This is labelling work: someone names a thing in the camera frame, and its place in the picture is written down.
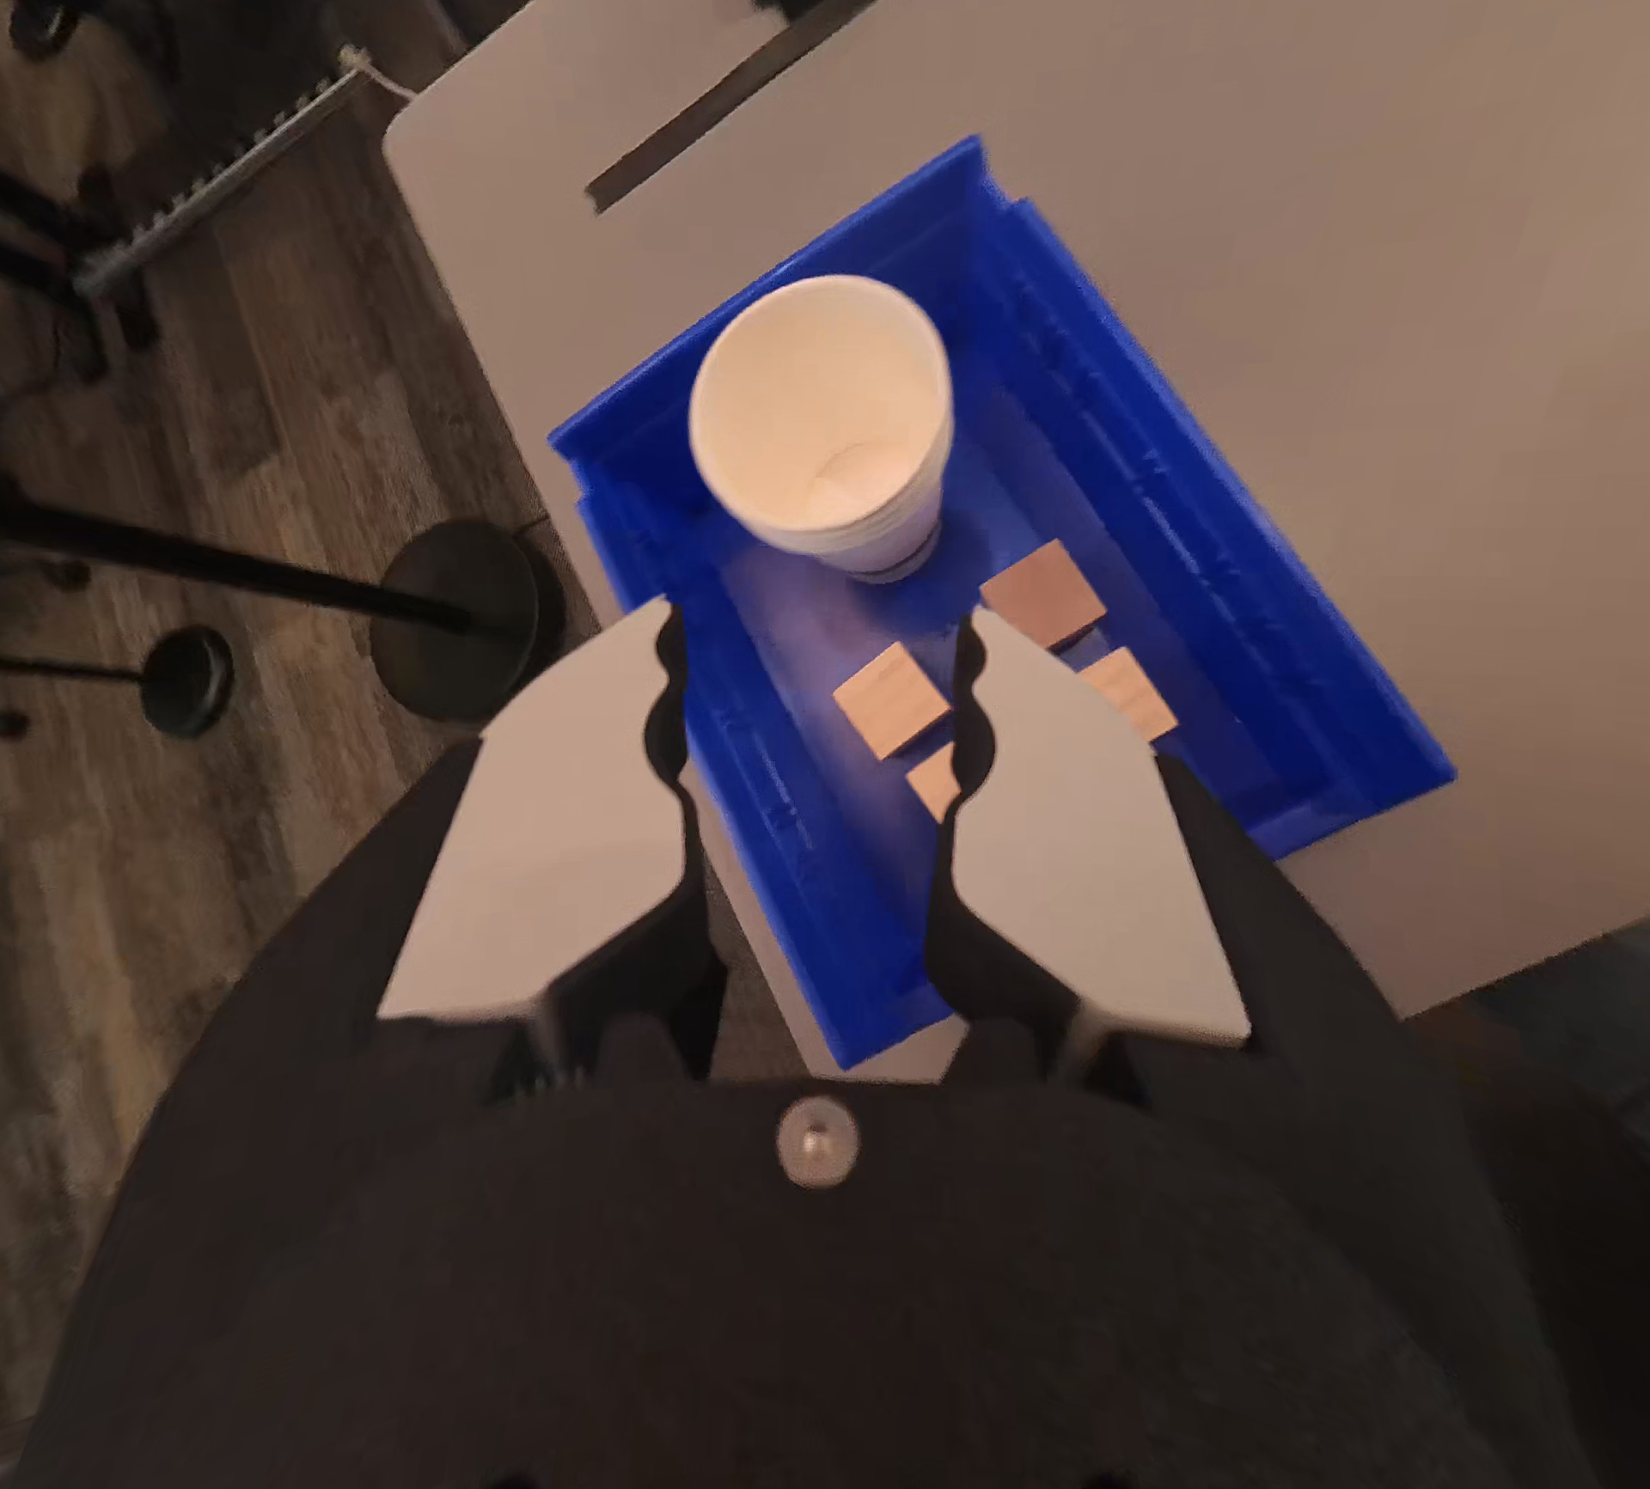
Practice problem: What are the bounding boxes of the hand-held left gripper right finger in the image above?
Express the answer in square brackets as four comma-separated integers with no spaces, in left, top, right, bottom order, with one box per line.
[925,609,1256,1082]

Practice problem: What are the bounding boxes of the silver ribbed bar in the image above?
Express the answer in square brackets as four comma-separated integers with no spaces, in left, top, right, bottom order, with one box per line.
[72,64,375,292]

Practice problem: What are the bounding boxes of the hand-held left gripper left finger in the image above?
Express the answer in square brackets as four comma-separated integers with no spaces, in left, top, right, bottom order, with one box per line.
[375,599,727,1082]

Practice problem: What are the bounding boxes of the blue plastic bin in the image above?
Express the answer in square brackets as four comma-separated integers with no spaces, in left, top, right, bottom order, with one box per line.
[548,137,1463,1072]

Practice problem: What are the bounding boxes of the small round-base floor stand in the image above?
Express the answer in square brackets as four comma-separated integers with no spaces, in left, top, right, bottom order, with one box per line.
[0,627,236,739]

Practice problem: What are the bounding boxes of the black round-base floor stand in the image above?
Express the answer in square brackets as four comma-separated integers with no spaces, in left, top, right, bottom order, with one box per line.
[0,489,545,728]

